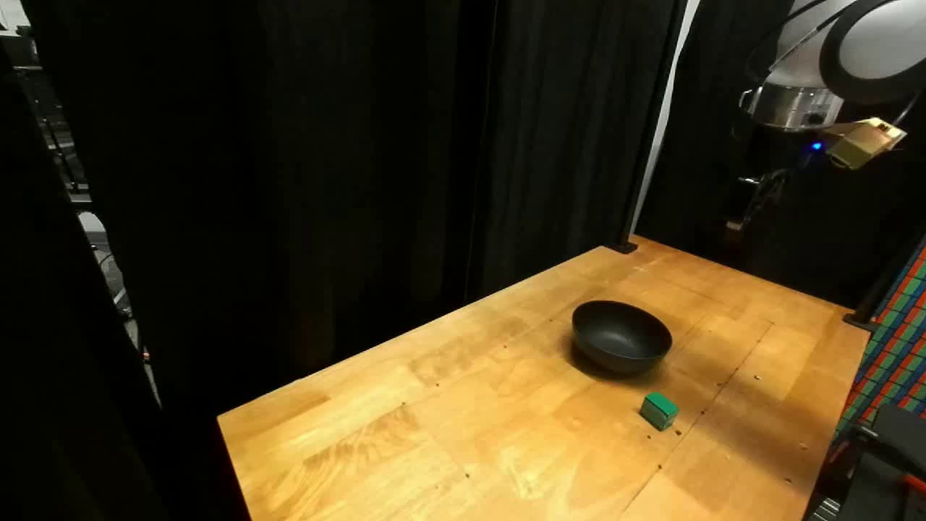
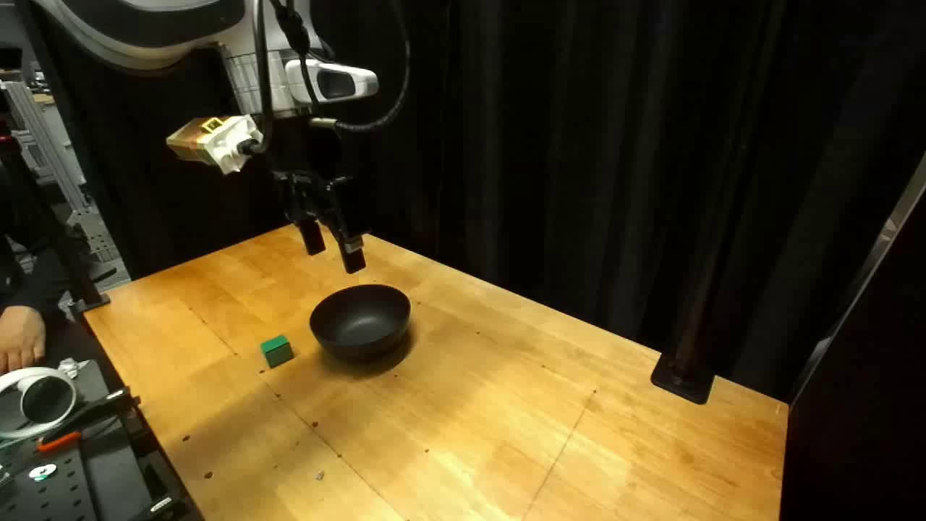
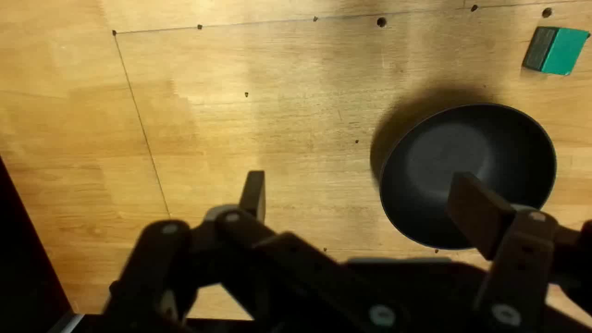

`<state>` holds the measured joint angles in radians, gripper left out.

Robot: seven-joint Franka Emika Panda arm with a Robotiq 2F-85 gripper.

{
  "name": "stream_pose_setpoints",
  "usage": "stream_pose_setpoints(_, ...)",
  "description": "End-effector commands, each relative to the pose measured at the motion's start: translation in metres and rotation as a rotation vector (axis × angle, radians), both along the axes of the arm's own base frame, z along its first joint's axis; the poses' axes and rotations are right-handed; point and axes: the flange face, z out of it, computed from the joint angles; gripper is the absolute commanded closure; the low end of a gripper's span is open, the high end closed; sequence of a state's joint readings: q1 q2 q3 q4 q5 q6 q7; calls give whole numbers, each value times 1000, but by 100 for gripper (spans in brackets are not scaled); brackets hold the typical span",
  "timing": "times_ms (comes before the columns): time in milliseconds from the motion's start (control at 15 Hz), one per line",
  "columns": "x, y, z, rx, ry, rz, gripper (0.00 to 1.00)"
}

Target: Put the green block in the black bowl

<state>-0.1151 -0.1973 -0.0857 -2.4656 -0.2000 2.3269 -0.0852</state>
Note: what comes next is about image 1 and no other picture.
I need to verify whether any black equipment frame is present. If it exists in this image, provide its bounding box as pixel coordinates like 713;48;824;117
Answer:
805;402;926;521

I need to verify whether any black bowl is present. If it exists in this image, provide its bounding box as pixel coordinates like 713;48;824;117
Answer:
570;298;674;376

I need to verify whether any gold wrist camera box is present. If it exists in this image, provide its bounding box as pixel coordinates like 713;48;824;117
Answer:
824;117;910;173

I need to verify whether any black curtain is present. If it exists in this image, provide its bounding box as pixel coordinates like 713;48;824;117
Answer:
21;0;688;408

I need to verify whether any white vertical pole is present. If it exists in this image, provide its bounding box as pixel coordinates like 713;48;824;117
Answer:
626;0;704;244

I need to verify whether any colourful checkered board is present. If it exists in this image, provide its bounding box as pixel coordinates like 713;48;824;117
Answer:
833;234;926;447

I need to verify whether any green block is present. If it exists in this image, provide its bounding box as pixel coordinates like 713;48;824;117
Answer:
636;388;684;435

